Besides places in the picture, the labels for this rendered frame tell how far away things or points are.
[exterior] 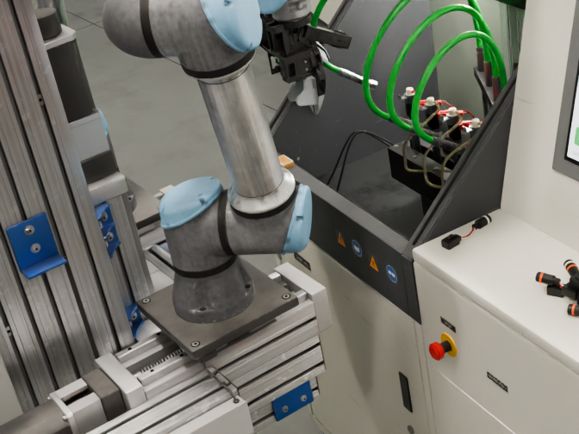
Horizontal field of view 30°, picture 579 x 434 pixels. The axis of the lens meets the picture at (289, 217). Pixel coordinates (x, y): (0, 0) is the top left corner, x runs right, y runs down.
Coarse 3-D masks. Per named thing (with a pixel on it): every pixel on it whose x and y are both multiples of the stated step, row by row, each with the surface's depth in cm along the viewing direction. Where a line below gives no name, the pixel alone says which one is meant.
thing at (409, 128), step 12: (444, 12) 218; (468, 12) 221; (420, 24) 217; (480, 24) 224; (408, 48) 217; (396, 60) 217; (492, 60) 229; (396, 72) 218; (492, 72) 231; (396, 120) 222; (408, 132) 225; (432, 132) 228
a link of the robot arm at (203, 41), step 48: (144, 0) 154; (192, 0) 152; (240, 0) 154; (192, 48) 155; (240, 48) 155; (240, 96) 163; (240, 144) 169; (240, 192) 177; (288, 192) 178; (240, 240) 183; (288, 240) 180
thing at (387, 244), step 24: (288, 168) 257; (312, 192) 246; (336, 192) 243; (312, 216) 251; (336, 216) 239; (360, 216) 232; (312, 240) 257; (336, 240) 244; (360, 240) 232; (384, 240) 222; (408, 240) 221; (360, 264) 237; (384, 264) 226; (384, 288) 230; (408, 312) 224
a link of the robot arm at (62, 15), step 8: (32, 0) 222; (40, 0) 222; (48, 0) 223; (56, 0) 224; (64, 0) 227; (40, 8) 223; (56, 8) 224; (64, 8) 227; (64, 16) 227; (64, 24) 227
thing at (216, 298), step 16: (176, 272) 192; (192, 272) 188; (208, 272) 188; (224, 272) 190; (240, 272) 194; (176, 288) 193; (192, 288) 190; (208, 288) 189; (224, 288) 190; (240, 288) 192; (176, 304) 194; (192, 304) 191; (208, 304) 190; (224, 304) 190; (240, 304) 192; (192, 320) 192; (208, 320) 191
